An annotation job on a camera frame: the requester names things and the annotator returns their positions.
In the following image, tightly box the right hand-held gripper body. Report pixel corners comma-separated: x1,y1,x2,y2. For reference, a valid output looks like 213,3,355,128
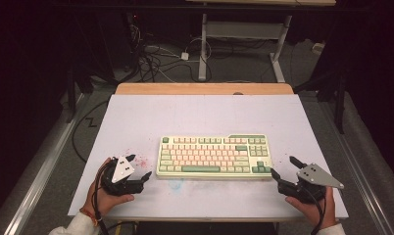
276,163,345,205

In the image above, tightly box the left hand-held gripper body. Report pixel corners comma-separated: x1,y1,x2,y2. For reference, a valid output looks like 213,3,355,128
100,156,144,197

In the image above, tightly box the cream and green keyboard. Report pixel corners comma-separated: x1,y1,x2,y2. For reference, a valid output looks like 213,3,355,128
156,133,273,180

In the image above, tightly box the person's left hand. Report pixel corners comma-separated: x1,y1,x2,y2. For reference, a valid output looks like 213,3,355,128
83,157,135,217

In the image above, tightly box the person's right hand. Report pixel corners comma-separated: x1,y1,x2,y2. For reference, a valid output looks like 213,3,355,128
285,186,338,229

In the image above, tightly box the black metal stand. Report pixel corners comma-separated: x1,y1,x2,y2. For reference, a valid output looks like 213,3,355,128
294,71,346,135

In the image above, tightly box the white board sheet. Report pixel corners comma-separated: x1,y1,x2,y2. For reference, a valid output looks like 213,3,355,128
67,93,350,220

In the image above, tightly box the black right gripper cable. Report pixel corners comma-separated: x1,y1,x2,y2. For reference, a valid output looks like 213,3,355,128
301,186,328,235

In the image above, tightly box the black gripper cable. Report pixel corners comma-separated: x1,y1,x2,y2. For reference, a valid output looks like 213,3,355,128
301,186,328,235
91,164,111,235

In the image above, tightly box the silver metal rail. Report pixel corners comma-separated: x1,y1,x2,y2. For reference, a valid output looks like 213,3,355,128
319,101,394,235
3,92,88,235

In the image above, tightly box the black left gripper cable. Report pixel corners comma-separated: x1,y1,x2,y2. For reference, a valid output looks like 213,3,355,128
91,164,111,235

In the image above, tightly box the orange bracelet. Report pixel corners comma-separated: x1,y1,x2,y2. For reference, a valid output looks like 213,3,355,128
79,208,99,227

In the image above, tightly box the black floor cable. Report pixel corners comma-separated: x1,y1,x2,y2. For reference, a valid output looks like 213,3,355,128
71,99,110,165

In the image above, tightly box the tangle of floor cables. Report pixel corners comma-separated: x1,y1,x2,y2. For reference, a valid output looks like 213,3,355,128
125,13,213,84

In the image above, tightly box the white metal desk frame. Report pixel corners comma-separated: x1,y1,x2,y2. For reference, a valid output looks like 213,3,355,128
184,0,337,83

